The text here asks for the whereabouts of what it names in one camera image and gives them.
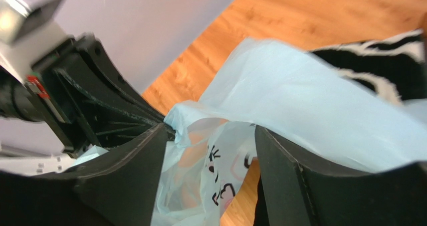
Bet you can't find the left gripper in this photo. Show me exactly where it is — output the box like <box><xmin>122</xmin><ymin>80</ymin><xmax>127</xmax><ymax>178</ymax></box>
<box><xmin>1</xmin><ymin>34</ymin><xmax>164</xmax><ymax>154</ymax></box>

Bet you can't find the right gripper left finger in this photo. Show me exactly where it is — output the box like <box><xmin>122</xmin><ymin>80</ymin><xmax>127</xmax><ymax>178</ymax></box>
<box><xmin>1</xmin><ymin>124</ymin><xmax>168</xmax><ymax>225</ymax></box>

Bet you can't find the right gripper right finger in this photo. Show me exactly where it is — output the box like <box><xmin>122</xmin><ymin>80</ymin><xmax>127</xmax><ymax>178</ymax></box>
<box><xmin>255</xmin><ymin>126</ymin><xmax>426</xmax><ymax>225</ymax></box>

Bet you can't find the light blue plastic bag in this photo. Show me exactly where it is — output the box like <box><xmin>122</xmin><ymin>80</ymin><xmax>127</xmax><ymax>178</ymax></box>
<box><xmin>71</xmin><ymin>37</ymin><xmax>427</xmax><ymax>226</ymax></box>

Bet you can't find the zebra striped cushion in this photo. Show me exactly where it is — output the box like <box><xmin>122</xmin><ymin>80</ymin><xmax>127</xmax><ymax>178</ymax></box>
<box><xmin>311</xmin><ymin>29</ymin><xmax>426</xmax><ymax>106</ymax></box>

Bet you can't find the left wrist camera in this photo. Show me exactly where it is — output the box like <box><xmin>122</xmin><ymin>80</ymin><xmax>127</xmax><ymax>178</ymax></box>
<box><xmin>1</xmin><ymin>0</ymin><xmax>68</xmax><ymax>83</ymax></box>

